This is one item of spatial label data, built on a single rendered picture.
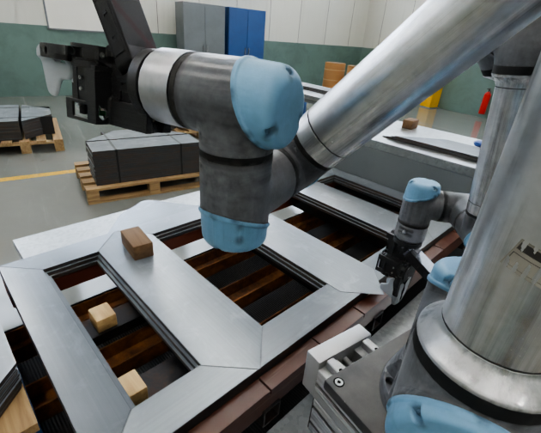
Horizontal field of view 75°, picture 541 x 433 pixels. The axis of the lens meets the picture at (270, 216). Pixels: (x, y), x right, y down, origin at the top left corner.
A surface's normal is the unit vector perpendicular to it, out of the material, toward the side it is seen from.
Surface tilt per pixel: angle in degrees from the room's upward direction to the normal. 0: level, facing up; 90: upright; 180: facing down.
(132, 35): 60
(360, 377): 0
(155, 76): 67
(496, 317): 90
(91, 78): 82
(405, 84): 105
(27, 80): 90
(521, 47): 81
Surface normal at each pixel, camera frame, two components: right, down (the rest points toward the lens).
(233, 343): 0.07, -0.88
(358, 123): -0.25, 0.65
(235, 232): 0.11, 0.50
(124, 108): -0.49, 0.24
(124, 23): 0.83, -0.22
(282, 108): 0.87, 0.28
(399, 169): -0.72, 0.27
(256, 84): -0.34, -0.18
